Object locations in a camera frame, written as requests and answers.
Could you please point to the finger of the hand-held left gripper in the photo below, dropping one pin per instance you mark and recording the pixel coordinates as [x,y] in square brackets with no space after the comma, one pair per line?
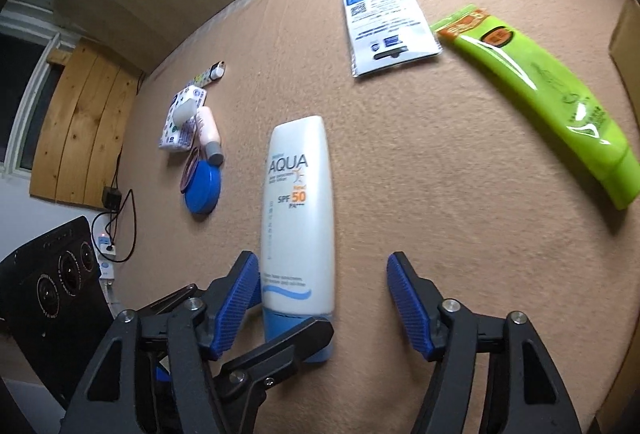
[167,299]
[280,346]

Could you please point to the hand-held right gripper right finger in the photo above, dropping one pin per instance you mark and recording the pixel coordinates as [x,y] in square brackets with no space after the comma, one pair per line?
[410,309]

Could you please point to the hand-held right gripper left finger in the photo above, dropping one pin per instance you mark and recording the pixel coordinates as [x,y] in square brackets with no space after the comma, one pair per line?
[232,314]

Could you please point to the blue round tin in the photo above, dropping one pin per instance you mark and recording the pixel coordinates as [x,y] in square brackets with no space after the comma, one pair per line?
[202,191]

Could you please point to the white sunscreen bottle blue cap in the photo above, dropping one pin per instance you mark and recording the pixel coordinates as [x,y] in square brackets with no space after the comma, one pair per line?
[297,214]

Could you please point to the blue patterned tissue packet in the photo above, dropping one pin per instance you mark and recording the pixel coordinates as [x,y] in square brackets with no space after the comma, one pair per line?
[175,136]

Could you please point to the white printed packet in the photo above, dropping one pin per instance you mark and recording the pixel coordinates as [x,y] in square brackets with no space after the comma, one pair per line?
[390,28]

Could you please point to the cardboard box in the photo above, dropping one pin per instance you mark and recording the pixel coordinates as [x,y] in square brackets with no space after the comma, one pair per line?
[627,43]

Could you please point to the white power strip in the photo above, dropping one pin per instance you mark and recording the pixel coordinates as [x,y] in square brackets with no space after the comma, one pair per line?
[106,264]

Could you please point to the black power adapter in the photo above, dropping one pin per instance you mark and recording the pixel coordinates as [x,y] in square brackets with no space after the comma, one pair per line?
[111,197]

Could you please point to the tan blanket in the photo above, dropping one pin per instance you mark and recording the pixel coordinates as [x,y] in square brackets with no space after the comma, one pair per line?
[450,189]

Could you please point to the wooden plank panel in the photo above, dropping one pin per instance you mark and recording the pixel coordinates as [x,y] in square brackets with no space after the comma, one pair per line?
[85,123]

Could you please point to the white framed window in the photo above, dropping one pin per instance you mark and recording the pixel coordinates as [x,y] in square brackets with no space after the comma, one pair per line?
[20,78]

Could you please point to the patterned stick white cap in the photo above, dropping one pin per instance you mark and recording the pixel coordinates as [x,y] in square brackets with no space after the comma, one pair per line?
[216,69]

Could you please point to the green tube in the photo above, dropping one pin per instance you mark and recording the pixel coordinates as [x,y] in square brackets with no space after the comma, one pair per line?
[540,78]

